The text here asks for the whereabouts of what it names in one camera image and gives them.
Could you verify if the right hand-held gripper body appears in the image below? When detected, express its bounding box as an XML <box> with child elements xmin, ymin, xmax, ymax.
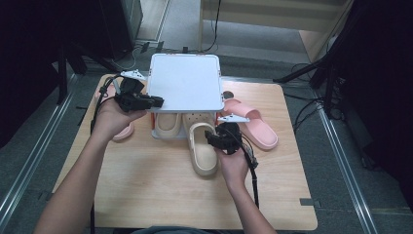
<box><xmin>214</xmin><ymin>113</ymin><xmax>251</xmax><ymax>156</ymax></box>

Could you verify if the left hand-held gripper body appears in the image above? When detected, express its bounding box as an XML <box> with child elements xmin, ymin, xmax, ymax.
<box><xmin>113</xmin><ymin>69</ymin><xmax>154</xmax><ymax>113</ymax></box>

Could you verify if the beige slipper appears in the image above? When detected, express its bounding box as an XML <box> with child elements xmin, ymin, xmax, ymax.
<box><xmin>154</xmin><ymin>112</ymin><xmax>183</xmax><ymax>137</ymax></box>
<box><xmin>182</xmin><ymin>111</ymin><xmax>219</xmax><ymax>177</ymax></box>

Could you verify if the pink slipper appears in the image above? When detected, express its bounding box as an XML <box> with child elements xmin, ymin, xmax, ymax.
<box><xmin>96</xmin><ymin>83</ymin><xmax>135</xmax><ymax>142</ymax></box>
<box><xmin>221</xmin><ymin>97</ymin><xmax>280</xmax><ymax>151</ymax></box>

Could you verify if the white two-tier shoe rack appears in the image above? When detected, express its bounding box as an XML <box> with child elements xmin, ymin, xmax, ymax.
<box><xmin>145</xmin><ymin>53</ymin><xmax>226</xmax><ymax>141</ymax></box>

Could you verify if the person's left hand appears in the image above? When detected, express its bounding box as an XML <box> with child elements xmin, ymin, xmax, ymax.
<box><xmin>92</xmin><ymin>97</ymin><xmax>148</xmax><ymax>141</ymax></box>

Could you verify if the person's right hand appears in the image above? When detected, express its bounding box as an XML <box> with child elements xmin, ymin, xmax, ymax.
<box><xmin>215</xmin><ymin>148</ymin><xmax>251</xmax><ymax>192</ymax></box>

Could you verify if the black tripod stand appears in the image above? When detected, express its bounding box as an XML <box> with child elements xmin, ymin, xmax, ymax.
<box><xmin>54</xmin><ymin>41</ymin><xmax>129</xmax><ymax>105</ymax></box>

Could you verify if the dark cabinet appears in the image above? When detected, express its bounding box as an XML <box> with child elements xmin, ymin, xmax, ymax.
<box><xmin>96</xmin><ymin>0</ymin><xmax>144</xmax><ymax>61</ymax></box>

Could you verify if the person's blue-grey shirt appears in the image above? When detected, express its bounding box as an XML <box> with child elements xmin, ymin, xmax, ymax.
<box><xmin>131</xmin><ymin>225</ymin><xmax>209</xmax><ymax>234</ymax></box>

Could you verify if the grey tape patch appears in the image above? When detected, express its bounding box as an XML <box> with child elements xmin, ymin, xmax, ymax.
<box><xmin>37</xmin><ymin>190</ymin><xmax>55</xmax><ymax>202</ymax></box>
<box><xmin>299</xmin><ymin>197</ymin><xmax>322</xmax><ymax>210</ymax></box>

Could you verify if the black metal stand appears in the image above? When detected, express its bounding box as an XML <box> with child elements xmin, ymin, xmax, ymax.
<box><xmin>272</xmin><ymin>48</ymin><xmax>346</xmax><ymax>119</ymax></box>

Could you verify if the dark curtain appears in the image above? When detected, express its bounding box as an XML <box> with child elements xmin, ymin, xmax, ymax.
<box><xmin>0</xmin><ymin>0</ymin><xmax>109</xmax><ymax>149</ymax></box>
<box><xmin>324</xmin><ymin>0</ymin><xmax>413</xmax><ymax>211</ymax></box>

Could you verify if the light wooden furniture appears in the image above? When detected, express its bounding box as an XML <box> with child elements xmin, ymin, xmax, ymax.
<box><xmin>198</xmin><ymin>0</ymin><xmax>356</xmax><ymax>63</ymax></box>

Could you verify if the left hand-held gripper black cable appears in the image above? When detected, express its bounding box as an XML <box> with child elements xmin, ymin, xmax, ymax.
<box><xmin>89</xmin><ymin>75</ymin><xmax>123</xmax><ymax>234</ymax></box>

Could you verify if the hand-held gripper black cable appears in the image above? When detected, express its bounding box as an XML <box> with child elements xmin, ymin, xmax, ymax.
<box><xmin>238</xmin><ymin>129</ymin><xmax>261</xmax><ymax>210</ymax></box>
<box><xmin>89</xmin><ymin>75</ymin><xmax>123</xmax><ymax>234</ymax></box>

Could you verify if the right hand-held gripper black cable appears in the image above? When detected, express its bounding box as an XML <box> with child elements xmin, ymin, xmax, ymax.
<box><xmin>238</xmin><ymin>129</ymin><xmax>261</xmax><ymax>210</ymax></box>

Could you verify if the white floor cable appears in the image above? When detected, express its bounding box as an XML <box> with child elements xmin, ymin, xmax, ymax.
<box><xmin>111</xmin><ymin>48</ymin><xmax>138</xmax><ymax>71</ymax></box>

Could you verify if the black floor cable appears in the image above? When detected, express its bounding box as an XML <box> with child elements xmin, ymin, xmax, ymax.
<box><xmin>284</xmin><ymin>62</ymin><xmax>326</xmax><ymax>135</ymax></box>

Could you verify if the black hanging cable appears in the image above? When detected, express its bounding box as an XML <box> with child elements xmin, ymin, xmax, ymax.
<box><xmin>202</xmin><ymin>0</ymin><xmax>223</xmax><ymax>54</ymax></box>

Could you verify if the metal floor rail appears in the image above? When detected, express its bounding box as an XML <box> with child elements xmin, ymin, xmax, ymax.
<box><xmin>316</xmin><ymin>102</ymin><xmax>380</xmax><ymax>234</ymax></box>
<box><xmin>0</xmin><ymin>73</ymin><xmax>78</xmax><ymax>222</ymax></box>

